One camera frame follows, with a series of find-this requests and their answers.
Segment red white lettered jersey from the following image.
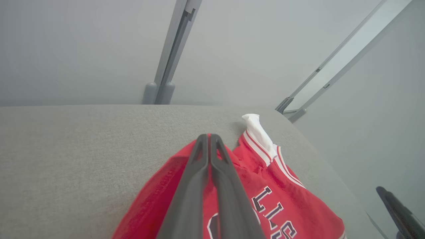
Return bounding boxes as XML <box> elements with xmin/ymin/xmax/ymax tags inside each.
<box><xmin>111</xmin><ymin>114</ymin><xmax>347</xmax><ymax>239</ymax></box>

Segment grey metal post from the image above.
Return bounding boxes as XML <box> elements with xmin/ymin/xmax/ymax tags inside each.
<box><xmin>142</xmin><ymin>0</ymin><xmax>203</xmax><ymax>105</ymax></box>

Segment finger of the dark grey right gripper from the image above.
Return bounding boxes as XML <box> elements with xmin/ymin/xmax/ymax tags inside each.
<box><xmin>379</xmin><ymin>193</ymin><xmax>417</xmax><ymax>239</ymax></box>
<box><xmin>376</xmin><ymin>186</ymin><xmax>425</xmax><ymax>239</ymax></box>

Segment grey glass partition frame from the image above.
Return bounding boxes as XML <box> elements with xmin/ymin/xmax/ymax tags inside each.
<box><xmin>275</xmin><ymin>0</ymin><xmax>414</xmax><ymax>124</ymax></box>

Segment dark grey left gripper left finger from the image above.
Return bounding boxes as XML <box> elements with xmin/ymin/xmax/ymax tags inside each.
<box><xmin>156</xmin><ymin>134</ymin><xmax>210</xmax><ymax>239</ymax></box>

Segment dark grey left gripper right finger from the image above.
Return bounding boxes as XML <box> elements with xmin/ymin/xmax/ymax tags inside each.
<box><xmin>210</xmin><ymin>134</ymin><xmax>266</xmax><ymax>239</ymax></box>

